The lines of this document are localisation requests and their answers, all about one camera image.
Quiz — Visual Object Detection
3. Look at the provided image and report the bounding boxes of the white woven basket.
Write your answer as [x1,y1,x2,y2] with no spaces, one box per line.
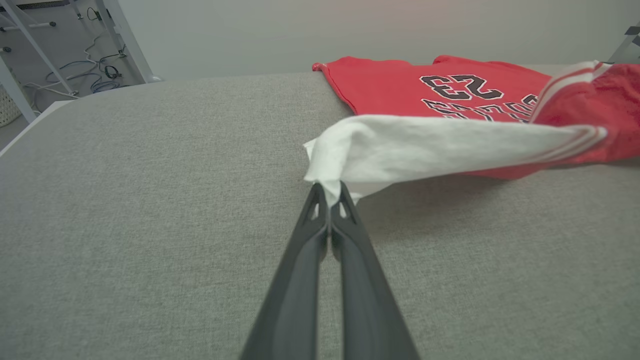
[0,84,24,129]

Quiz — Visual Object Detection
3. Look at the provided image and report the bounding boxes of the blue grey floor cable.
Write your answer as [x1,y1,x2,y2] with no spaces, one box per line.
[44,59,122,95]

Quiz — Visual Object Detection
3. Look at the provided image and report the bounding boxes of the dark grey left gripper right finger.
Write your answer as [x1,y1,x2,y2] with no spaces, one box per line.
[330,181,421,360]

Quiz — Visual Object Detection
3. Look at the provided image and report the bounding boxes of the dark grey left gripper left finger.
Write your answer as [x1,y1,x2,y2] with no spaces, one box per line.
[240,182,331,360]

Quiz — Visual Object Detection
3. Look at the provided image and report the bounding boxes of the grey metal stand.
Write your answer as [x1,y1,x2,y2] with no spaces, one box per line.
[607,24,640,65]

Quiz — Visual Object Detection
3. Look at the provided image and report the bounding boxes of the black floor cable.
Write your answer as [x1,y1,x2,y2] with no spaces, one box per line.
[86,6,128,82]

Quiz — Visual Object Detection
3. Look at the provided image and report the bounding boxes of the white metal table frame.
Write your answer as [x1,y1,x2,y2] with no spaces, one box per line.
[0,0,81,124]

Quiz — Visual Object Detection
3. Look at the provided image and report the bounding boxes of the red white basketball jersey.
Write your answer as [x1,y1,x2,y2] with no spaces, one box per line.
[303,54,640,207]

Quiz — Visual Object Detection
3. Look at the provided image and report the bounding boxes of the light grey metal leg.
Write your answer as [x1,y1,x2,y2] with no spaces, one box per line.
[95,0,164,84]

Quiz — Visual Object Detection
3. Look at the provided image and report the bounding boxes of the white floor cable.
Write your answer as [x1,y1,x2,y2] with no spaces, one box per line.
[22,30,126,101]

